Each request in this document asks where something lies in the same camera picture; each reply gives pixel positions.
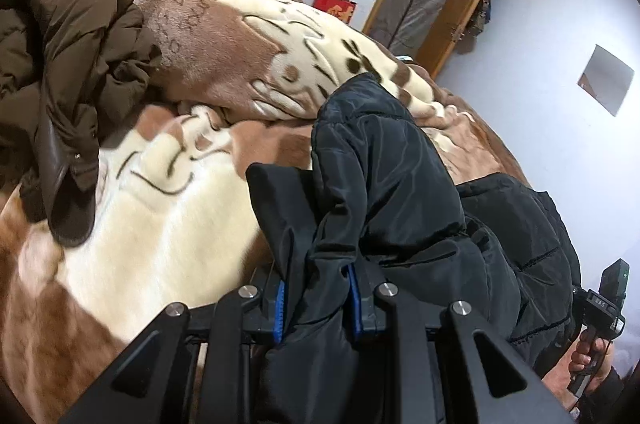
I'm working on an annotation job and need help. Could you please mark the red gift box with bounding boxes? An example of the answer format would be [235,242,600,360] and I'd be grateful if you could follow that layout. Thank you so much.
[312,0,357,24]

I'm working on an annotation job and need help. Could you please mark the brown cream paw print blanket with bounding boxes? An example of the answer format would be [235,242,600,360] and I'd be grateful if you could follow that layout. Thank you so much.
[1,0,522,423]

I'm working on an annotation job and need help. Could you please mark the black hooded puffer jacket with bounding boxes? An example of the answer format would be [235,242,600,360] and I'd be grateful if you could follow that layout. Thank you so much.
[246,74,579,423]

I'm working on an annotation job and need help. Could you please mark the brown puffer jacket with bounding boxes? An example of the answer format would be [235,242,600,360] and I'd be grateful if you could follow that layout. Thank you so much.
[1,0,160,246]

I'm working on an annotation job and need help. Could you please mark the person's right hand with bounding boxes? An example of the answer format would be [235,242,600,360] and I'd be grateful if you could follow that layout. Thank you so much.
[542,330,614,411]

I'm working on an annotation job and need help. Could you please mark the clothes hanging on door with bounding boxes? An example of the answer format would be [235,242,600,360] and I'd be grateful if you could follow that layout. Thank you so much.
[458,0,491,54]

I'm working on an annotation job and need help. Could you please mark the grey wall panel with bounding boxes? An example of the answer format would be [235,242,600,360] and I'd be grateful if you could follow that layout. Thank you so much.
[577,45,634,116]

